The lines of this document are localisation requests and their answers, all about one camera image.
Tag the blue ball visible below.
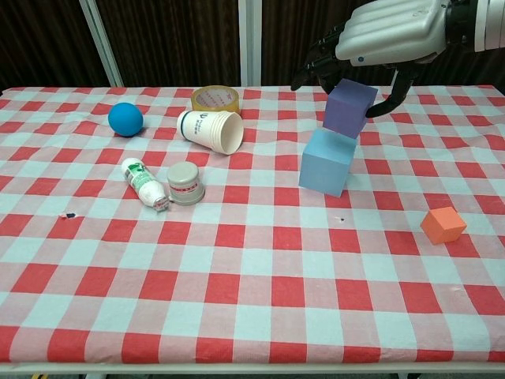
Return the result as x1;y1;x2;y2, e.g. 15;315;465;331
107;102;144;138

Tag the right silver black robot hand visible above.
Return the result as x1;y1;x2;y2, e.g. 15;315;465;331
290;0;450;119

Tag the large light blue cube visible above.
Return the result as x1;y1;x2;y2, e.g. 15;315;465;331
298;128;359;197

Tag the medium purple cube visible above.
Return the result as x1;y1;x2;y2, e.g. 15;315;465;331
322;77;379;140

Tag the white aluminium partition post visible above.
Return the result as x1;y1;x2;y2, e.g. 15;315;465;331
77;0;125;88
237;0;264;88

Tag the white bottle green label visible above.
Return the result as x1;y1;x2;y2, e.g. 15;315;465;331
120;157;171;213

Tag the red white checkered tablecloth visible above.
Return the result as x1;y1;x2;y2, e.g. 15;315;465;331
0;84;505;365

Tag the small grey plastic jar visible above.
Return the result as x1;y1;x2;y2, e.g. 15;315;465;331
166;162;206;207

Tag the yellowish clear tape roll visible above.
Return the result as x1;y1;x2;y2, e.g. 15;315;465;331
191;84;241;116

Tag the dark brown partition panel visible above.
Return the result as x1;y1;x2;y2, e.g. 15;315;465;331
260;0;398;88
95;0;242;88
0;0;112;92
408;46;505;87

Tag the small orange cube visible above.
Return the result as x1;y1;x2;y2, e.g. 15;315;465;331
420;206;468;246

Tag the white paper cup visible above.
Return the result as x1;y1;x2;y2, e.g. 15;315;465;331
176;110;245;156

